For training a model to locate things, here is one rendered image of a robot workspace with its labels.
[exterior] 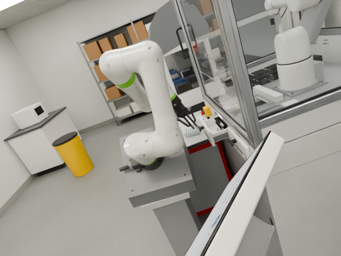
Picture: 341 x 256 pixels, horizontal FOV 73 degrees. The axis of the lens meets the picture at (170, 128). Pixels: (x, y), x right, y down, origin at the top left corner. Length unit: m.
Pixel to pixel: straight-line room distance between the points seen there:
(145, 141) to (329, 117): 0.81
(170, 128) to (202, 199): 1.08
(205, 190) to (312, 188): 0.88
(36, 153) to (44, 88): 2.10
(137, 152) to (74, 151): 2.83
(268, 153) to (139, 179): 0.83
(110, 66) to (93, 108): 5.11
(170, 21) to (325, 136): 1.56
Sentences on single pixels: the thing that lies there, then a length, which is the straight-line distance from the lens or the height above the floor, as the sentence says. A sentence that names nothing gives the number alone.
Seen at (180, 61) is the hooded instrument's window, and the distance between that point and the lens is 2.26.
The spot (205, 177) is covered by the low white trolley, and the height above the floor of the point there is 0.44.
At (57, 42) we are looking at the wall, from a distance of 6.07.
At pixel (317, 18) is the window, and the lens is 1.09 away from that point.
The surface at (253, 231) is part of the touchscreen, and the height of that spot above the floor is 1.05.
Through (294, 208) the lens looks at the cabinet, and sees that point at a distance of 1.37.
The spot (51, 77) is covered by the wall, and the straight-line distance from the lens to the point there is 6.26.
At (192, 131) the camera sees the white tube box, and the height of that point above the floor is 0.80.
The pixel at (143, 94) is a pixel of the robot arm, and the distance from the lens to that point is 1.28.
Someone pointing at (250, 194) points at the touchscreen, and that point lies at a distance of 0.54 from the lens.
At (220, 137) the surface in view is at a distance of 1.47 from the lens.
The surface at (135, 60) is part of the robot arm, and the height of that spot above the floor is 1.49.
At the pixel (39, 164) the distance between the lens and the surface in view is 4.90.
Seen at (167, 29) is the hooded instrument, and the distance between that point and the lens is 2.22.
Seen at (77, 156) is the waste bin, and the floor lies 0.34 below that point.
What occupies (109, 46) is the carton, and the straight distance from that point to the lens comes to 5.23.
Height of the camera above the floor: 1.55
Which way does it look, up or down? 22 degrees down
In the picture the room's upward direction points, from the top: 22 degrees counter-clockwise
